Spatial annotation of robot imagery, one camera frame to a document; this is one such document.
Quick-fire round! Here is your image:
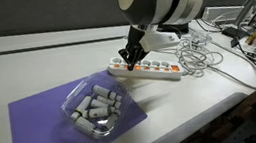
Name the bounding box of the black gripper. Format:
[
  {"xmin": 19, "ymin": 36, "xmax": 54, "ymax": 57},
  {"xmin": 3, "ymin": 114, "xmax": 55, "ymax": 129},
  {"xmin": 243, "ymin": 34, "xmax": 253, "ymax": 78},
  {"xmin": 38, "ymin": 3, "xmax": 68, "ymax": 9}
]
[{"xmin": 114, "ymin": 23, "xmax": 153, "ymax": 73}]

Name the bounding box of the white multi-socket power strip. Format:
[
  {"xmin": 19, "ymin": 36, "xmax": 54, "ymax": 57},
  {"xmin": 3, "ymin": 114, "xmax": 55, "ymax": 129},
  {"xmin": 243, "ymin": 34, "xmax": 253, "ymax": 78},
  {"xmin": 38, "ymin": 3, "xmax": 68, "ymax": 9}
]
[{"xmin": 105, "ymin": 47, "xmax": 185, "ymax": 91}]

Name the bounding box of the black power adapter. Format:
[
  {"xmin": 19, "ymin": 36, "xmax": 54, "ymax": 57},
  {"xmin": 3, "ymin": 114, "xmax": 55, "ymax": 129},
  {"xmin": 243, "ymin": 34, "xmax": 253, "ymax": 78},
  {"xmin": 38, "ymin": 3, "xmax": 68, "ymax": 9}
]
[{"xmin": 222, "ymin": 25, "xmax": 242, "ymax": 41}]

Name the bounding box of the clear plastic clamshell container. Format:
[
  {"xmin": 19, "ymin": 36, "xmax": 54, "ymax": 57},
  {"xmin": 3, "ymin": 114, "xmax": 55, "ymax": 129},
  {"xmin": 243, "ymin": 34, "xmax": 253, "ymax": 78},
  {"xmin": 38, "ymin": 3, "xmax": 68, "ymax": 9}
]
[{"xmin": 56, "ymin": 67, "xmax": 139, "ymax": 143}]

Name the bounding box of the white marker tube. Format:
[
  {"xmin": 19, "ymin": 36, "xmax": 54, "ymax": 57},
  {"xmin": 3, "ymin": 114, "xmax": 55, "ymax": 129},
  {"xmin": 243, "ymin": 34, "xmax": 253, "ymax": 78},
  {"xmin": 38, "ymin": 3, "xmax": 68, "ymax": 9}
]
[
  {"xmin": 73, "ymin": 114, "xmax": 99, "ymax": 137},
  {"xmin": 73, "ymin": 95, "xmax": 95, "ymax": 115},
  {"xmin": 89, "ymin": 97, "xmax": 109, "ymax": 110},
  {"xmin": 69, "ymin": 111, "xmax": 82, "ymax": 121},
  {"xmin": 91, "ymin": 81, "xmax": 119, "ymax": 103},
  {"xmin": 101, "ymin": 111, "xmax": 122, "ymax": 130},
  {"xmin": 96, "ymin": 92, "xmax": 123, "ymax": 113},
  {"xmin": 81, "ymin": 105, "xmax": 117, "ymax": 120}
]

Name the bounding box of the white box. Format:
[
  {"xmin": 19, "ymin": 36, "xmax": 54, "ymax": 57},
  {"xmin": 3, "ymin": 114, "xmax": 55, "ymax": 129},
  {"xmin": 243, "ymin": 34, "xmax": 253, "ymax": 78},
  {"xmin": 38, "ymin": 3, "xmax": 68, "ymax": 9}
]
[{"xmin": 200, "ymin": 1, "xmax": 247, "ymax": 28}]

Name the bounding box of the purple mat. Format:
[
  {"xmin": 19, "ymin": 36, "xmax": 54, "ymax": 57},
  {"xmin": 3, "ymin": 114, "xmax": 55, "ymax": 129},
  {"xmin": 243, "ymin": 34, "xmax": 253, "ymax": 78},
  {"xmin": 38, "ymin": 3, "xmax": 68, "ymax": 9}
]
[{"xmin": 3, "ymin": 64, "xmax": 152, "ymax": 143}]

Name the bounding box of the yellow tool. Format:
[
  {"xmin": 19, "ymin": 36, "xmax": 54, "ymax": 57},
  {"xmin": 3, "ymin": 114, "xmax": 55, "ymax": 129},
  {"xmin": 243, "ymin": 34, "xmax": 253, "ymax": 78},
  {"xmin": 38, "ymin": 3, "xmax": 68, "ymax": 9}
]
[{"xmin": 243, "ymin": 25, "xmax": 256, "ymax": 46}]

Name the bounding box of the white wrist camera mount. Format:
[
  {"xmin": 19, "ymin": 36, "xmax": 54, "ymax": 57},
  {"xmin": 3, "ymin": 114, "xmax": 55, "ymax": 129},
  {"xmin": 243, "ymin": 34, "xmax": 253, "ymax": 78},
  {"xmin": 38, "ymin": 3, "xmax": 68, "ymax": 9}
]
[{"xmin": 137, "ymin": 22, "xmax": 182, "ymax": 52}]

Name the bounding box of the white power strip cable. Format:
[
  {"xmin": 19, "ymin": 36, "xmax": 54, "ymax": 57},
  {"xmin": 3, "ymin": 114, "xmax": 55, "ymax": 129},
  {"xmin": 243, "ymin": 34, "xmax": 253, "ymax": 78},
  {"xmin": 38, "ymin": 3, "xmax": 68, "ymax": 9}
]
[{"xmin": 159, "ymin": 21, "xmax": 256, "ymax": 103}]

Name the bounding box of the black cable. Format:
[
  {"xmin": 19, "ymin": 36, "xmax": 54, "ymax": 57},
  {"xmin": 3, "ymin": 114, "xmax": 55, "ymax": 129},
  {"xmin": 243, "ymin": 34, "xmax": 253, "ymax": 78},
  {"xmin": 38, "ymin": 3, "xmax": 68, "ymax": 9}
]
[{"xmin": 194, "ymin": 9, "xmax": 256, "ymax": 100}]

